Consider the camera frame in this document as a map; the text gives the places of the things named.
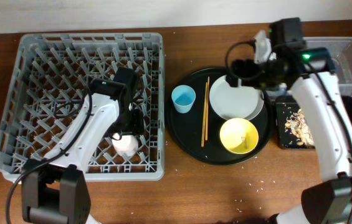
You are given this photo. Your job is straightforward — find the pink plastic cup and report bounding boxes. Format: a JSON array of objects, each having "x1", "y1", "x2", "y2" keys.
[{"x1": 112, "y1": 133, "x2": 138, "y2": 157}]

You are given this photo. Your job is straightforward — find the food scraps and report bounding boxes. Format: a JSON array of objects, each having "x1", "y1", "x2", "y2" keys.
[{"x1": 285, "y1": 109, "x2": 315, "y2": 148}]

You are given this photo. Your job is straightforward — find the blue plastic cup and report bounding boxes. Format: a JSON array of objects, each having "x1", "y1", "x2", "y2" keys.
[{"x1": 171, "y1": 85, "x2": 196, "y2": 113}]

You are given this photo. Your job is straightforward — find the yellow bowl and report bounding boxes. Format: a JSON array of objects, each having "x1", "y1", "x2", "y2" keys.
[{"x1": 219, "y1": 118, "x2": 259, "y2": 154}]

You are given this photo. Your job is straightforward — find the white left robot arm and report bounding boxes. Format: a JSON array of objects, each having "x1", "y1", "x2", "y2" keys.
[{"x1": 19, "y1": 68, "x2": 145, "y2": 223}]

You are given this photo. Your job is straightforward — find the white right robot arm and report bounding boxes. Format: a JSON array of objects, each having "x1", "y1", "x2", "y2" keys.
[{"x1": 226, "y1": 45, "x2": 352, "y2": 223}]

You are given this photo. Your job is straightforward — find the grey dishwasher rack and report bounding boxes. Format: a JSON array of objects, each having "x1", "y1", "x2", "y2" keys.
[{"x1": 0, "y1": 33, "x2": 165, "y2": 182}]

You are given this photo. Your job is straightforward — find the black rectangular tray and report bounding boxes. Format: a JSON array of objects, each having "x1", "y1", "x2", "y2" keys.
[{"x1": 274, "y1": 96, "x2": 352, "y2": 149}]

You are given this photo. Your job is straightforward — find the white round plate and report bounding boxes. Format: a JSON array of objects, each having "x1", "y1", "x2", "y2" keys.
[{"x1": 209, "y1": 75, "x2": 264, "y2": 120}]

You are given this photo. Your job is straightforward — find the round black tray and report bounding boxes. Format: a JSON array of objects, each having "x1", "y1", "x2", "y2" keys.
[{"x1": 164, "y1": 67, "x2": 275, "y2": 165}]

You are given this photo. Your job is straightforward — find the right wooden chopstick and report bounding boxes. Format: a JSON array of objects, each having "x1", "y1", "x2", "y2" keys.
[{"x1": 204, "y1": 77, "x2": 210, "y2": 141}]

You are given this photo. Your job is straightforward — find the clear plastic bin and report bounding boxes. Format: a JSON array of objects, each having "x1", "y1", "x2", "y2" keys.
[{"x1": 305, "y1": 37, "x2": 352, "y2": 97}]

